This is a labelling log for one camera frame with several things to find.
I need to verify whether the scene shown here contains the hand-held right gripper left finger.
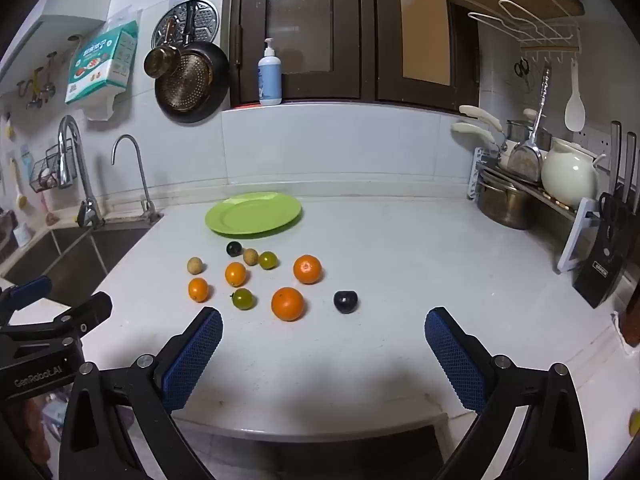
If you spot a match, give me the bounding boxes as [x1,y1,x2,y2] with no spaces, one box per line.
[59,306,224,480]

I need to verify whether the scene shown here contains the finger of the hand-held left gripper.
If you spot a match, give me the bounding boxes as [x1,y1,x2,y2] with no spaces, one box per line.
[0,291,114,356]
[0,275,53,328]

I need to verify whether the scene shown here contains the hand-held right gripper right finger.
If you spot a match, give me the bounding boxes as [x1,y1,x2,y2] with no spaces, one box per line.
[424,306,591,480]

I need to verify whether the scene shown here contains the orange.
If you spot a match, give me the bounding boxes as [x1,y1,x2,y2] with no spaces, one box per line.
[271,287,306,322]
[293,254,323,285]

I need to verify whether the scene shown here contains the green plate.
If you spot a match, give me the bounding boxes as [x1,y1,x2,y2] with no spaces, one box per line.
[205,192,304,239]

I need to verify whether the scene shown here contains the steel sink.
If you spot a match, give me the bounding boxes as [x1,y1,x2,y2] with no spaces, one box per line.
[0,225,151,306]

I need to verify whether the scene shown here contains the tall chrome faucet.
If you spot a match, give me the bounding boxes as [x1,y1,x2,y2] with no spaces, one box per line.
[56,115,106,231]

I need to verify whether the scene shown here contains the thin gooseneck faucet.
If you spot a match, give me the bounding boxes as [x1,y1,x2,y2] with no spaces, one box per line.
[111,134,163,224]

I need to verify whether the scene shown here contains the white framed dish rack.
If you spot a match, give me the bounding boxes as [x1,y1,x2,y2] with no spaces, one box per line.
[467,147,601,273]

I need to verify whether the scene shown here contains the large steel pot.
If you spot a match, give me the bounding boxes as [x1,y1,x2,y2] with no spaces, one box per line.
[475,170,541,231]

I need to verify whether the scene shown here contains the black knife block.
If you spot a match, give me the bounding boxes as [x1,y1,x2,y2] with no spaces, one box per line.
[572,192,632,309]

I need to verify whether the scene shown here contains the metal skimmer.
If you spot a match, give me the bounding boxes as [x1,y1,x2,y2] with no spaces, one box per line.
[507,62,553,183]

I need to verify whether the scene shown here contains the black scissors in block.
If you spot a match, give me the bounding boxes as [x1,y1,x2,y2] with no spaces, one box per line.
[597,192,631,241]

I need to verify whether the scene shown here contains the white ceramic pot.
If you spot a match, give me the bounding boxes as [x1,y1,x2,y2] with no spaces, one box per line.
[541,137,608,208]

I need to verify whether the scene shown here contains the teal white paper towel pack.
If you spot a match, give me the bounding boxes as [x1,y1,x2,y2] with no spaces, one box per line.
[65,20,139,106]

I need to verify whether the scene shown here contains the steel pot with lid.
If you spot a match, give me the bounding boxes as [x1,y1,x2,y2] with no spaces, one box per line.
[505,107,551,146]

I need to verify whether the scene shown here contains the brass perforated colander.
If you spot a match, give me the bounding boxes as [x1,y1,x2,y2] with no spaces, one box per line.
[156,51,215,111]

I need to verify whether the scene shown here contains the small brass pot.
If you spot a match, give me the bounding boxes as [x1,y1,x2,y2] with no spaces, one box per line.
[144,17,182,79]

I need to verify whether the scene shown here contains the white rice paddle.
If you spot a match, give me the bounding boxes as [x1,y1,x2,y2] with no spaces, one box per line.
[564,57,587,132]

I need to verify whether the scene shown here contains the black frying pan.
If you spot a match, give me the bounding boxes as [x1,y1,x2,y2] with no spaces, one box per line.
[154,40,231,125]

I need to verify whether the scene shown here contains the blue white pump bottle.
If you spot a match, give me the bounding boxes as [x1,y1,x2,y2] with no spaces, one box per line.
[257,38,284,107]

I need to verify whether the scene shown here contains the round metal steamer plate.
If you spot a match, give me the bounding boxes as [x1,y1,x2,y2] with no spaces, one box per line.
[151,0,221,48]

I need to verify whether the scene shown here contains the black wire basket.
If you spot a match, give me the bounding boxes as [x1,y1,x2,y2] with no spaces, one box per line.
[29,144,78,193]

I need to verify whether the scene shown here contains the white wall holder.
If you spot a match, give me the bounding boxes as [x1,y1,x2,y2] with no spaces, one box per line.
[82,91,126,122]

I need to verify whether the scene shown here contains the yellow wall hook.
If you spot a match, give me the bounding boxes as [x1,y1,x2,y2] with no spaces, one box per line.
[16,51,57,110]

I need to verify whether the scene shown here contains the white handled pan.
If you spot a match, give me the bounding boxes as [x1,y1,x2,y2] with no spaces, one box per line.
[451,121,511,161]
[459,104,503,136]

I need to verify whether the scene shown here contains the white wall socket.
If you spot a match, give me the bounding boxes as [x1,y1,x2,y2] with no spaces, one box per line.
[582,129,613,157]

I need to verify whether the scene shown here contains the black handled knife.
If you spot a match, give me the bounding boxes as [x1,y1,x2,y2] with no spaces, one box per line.
[610,121,624,191]
[622,132,639,201]

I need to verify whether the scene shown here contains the white wall shelf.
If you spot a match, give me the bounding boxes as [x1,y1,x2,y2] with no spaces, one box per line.
[0,14,108,91]

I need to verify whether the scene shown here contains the white wire wall rack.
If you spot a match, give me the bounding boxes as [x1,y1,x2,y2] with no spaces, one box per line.
[452,0,583,56]

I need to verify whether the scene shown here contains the dark wooden window frame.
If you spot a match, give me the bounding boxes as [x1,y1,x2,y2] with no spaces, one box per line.
[220,0,481,113]

